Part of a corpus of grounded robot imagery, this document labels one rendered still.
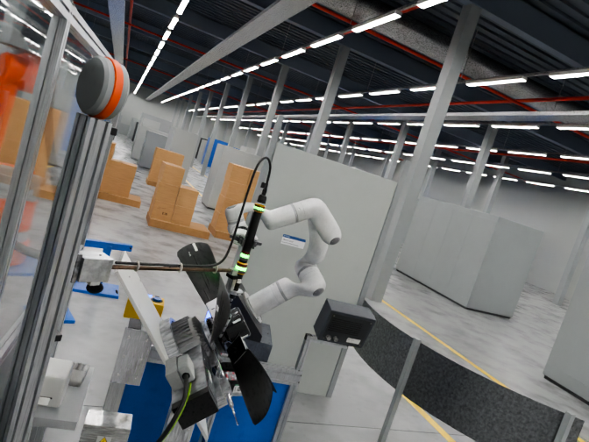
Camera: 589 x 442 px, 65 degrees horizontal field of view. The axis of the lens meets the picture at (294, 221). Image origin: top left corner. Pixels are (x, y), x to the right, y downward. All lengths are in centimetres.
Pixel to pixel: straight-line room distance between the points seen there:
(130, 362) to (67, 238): 58
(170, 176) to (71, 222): 793
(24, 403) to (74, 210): 56
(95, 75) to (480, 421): 292
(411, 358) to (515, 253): 870
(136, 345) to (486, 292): 1047
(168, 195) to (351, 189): 590
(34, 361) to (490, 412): 266
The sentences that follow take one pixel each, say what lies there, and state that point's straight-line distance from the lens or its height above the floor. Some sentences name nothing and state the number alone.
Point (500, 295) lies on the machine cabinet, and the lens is 1204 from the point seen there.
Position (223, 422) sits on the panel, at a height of 52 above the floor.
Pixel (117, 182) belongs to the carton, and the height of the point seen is 41.
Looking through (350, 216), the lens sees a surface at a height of 161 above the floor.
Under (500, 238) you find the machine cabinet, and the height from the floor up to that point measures 178.
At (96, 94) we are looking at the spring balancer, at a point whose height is 186.
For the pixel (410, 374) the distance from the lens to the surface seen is 353.
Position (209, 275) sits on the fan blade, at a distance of 180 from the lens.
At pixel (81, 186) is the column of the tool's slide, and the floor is 162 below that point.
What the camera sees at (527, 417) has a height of 84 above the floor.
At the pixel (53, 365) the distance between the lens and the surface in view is 180.
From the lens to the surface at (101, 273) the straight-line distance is 144.
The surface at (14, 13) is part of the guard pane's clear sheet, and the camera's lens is 106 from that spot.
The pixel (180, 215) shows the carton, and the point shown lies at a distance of 938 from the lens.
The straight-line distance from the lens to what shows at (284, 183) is 367.
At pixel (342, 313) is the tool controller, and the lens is 236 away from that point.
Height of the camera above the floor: 182
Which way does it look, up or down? 6 degrees down
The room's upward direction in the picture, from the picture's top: 18 degrees clockwise
